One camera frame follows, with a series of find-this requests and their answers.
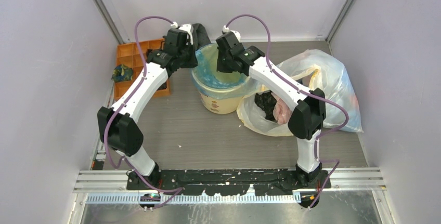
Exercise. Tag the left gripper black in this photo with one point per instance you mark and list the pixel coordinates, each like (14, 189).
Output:
(193, 63)

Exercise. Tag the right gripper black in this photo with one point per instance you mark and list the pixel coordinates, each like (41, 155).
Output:
(219, 67)

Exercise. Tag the blue trash bag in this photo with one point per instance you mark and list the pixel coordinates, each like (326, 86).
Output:
(216, 84)

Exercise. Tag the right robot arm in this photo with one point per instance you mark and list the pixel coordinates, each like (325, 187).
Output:
(307, 107)

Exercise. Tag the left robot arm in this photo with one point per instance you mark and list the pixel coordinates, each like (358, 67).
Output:
(118, 124)

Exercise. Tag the yellow trash bin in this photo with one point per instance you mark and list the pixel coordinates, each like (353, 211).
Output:
(220, 106)

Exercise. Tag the grey dotted cloth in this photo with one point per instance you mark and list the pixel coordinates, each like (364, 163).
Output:
(200, 36)

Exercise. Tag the large clear plastic bag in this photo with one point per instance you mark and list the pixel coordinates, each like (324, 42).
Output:
(315, 69)

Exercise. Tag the orange compartment tray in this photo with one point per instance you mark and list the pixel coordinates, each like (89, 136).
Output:
(129, 55)

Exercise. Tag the blue green bag roll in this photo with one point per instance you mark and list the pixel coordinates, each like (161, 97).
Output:
(122, 73)

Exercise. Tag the pink cloth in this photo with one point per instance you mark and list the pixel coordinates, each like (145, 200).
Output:
(282, 113)

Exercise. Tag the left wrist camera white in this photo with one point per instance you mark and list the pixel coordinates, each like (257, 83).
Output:
(188, 28)

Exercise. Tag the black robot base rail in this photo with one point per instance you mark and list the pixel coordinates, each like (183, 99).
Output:
(233, 182)

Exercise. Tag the white slotted cable duct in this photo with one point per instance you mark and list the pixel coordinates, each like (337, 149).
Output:
(155, 198)

